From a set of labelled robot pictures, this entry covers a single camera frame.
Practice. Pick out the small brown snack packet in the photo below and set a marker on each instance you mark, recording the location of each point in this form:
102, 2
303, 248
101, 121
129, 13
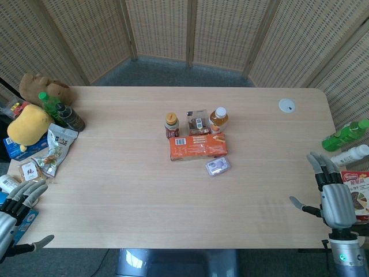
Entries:
30, 172

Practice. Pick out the orange juice bottle white cap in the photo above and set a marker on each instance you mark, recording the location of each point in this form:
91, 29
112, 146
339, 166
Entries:
218, 121

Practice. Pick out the white green snack bag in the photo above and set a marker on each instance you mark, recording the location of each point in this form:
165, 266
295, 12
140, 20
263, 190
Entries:
56, 147

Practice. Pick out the white plastic jar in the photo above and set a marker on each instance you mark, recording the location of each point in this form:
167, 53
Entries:
8, 182

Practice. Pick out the blue snack packet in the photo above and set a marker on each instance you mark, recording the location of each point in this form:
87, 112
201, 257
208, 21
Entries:
27, 222

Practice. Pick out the left robot hand grey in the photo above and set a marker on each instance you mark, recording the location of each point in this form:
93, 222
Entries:
8, 228

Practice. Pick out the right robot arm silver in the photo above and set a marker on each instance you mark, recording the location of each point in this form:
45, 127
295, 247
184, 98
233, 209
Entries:
346, 259

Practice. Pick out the red white nut box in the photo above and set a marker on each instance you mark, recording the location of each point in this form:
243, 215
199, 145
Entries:
360, 196

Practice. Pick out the white drink bottle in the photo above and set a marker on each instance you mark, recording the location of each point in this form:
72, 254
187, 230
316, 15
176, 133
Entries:
348, 155

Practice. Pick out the orange biscuit box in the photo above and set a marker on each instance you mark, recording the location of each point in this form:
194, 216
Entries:
199, 146

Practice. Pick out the yellow plush toy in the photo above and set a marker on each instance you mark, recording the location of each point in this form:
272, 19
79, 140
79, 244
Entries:
27, 127

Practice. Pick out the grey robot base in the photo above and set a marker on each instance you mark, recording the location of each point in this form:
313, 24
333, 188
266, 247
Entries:
176, 264

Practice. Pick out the green soda bottle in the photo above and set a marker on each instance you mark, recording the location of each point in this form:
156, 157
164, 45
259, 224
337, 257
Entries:
343, 135

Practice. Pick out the clear plastic cookie box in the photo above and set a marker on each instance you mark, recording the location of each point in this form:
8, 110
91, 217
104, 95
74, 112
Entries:
197, 122

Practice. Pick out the right robot hand grey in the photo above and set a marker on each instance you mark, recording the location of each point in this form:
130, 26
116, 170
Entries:
338, 205

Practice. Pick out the Costa coffee bottle yellow cap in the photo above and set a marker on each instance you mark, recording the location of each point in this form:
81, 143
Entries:
172, 127

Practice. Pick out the small purple plastic case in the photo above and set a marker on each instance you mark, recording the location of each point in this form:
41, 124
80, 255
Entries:
218, 166

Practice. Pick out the red small package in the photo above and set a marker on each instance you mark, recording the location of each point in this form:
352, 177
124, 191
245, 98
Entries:
20, 107

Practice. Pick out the dark bottle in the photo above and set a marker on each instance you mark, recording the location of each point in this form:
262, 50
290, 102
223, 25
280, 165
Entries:
72, 119

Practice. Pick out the bamboo folding screen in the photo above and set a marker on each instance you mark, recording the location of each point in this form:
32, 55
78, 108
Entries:
225, 31

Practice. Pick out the blue cardboard box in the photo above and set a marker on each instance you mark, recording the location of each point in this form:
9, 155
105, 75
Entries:
29, 150

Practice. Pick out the brown plush toy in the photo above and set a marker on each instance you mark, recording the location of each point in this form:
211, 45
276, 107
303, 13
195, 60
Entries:
43, 86

